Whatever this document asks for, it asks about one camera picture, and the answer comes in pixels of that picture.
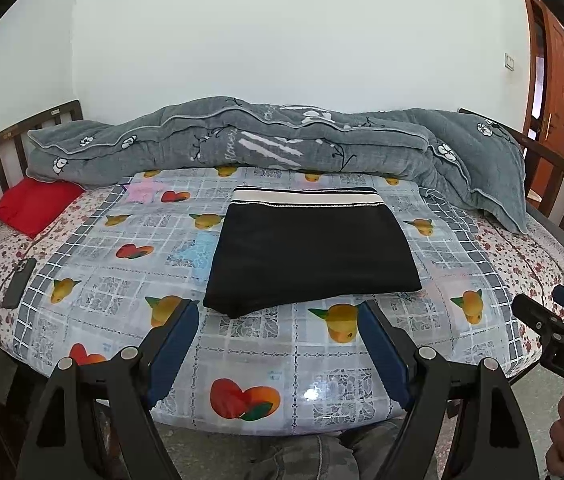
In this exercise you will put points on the grey mattress edge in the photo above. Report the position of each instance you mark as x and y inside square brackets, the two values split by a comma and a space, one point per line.
[561, 240]

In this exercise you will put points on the black smartphone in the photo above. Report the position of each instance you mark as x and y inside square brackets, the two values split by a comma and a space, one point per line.
[19, 282]

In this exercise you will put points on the fruit-print plastic sheet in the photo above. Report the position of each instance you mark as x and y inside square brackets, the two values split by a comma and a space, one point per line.
[112, 270]

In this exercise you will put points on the brown wooden door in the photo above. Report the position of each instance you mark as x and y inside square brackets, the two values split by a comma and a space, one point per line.
[559, 85]

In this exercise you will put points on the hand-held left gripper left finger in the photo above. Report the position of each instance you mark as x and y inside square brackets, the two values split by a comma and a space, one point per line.
[172, 355]

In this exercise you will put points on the person's camouflage trouser leg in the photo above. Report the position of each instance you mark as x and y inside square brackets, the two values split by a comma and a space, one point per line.
[312, 455]

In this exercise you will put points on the red pillow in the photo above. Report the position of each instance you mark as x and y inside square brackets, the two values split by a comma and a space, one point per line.
[32, 205]

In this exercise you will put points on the black pants with striped waistband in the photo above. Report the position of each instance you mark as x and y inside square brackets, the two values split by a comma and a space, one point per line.
[307, 260]

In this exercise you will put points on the white wall switch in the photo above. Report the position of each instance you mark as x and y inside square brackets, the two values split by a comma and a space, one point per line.
[509, 61]

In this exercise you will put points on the grey flower-print quilt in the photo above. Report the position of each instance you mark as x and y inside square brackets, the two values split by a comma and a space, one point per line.
[262, 145]

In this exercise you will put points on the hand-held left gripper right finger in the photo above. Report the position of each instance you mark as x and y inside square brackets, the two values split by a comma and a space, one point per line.
[386, 355]

